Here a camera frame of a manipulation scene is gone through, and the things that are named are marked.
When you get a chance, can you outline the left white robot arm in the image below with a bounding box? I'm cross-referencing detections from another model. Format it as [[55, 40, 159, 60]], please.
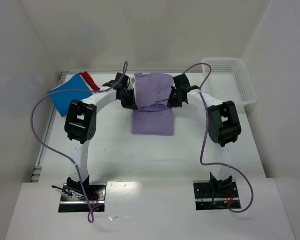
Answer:
[[64, 72, 137, 199]]

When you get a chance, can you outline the red folded shirt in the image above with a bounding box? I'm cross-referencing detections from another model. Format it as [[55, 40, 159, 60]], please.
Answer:
[[78, 71, 100, 91]]

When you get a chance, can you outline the purple polo shirt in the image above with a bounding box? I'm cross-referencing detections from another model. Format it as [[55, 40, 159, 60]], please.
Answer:
[[131, 72, 174, 136]]

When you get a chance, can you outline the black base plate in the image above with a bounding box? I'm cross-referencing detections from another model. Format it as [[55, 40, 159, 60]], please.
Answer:
[[193, 181, 241, 211], [58, 183, 106, 213]]

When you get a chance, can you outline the white plastic basket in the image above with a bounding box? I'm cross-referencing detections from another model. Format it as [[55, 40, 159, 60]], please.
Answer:
[[202, 57, 258, 107]]

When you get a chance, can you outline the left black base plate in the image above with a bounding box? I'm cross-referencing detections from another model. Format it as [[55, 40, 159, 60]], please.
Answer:
[[58, 183, 106, 213]]

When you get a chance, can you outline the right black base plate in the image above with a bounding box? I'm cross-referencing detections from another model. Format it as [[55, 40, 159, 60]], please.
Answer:
[[193, 181, 241, 211]]

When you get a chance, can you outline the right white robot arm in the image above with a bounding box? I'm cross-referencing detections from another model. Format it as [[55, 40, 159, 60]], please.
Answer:
[[168, 73, 242, 197]]

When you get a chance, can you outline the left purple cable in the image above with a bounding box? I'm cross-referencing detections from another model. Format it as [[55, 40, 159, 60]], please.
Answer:
[[30, 60, 129, 223]]

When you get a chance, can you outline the blue folded shirt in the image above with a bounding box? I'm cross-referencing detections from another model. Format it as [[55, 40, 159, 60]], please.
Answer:
[[48, 74, 92, 117]]

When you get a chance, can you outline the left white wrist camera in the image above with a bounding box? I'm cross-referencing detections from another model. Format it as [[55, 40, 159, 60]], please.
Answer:
[[128, 77, 135, 88]]

